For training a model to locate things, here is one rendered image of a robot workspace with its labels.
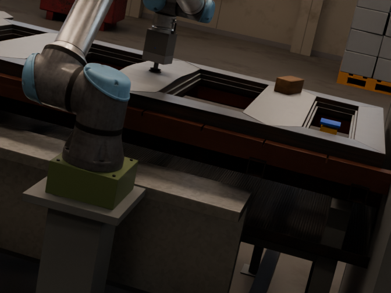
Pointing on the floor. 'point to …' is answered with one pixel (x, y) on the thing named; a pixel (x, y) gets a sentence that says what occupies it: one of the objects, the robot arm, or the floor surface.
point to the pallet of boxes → (368, 47)
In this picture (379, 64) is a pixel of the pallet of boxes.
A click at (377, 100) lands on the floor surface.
